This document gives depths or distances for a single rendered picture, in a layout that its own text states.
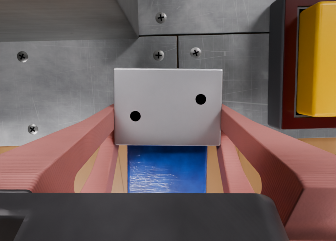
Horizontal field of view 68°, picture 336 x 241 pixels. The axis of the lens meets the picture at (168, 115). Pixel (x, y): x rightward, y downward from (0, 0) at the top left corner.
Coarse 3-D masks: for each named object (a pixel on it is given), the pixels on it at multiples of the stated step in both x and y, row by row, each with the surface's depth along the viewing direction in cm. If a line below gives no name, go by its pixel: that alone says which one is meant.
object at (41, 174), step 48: (48, 144) 7; (96, 144) 9; (0, 192) 5; (48, 192) 6; (96, 192) 10; (0, 240) 5; (48, 240) 4; (96, 240) 4; (144, 240) 4; (192, 240) 4; (240, 240) 4; (288, 240) 4
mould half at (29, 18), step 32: (0, 0) 9; (32, 0) 9; (64, 0) 9; (96, 0) 9; (128, 0) 12; (0, 32) 13; (32, 32) 14; (64, 32) 14; (96, 32) 14; (128, 32) 14
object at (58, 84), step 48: (144, 0) 16; (192, 0) 16; (240, 0) 16; (0, 48) 16; (48, 48) 16; (96, 48) 16; (144, 48) 16; (192, 48) 16; (240, 48) 16; (0, 96) 17; (48, 96) 17; (96, 96) 17; (240, 96) 17; (0, 144) 17
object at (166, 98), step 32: (128, 96) 11; (160, 96) 11; (192, 96) 11; (128, 128) 12; (160, 128) 12; (192, 128) 12; (128, 160) 13; (160, 160) 13; (192, 160) 13; (128, 192) 13; (160, 192) 13; (192, 192) 13
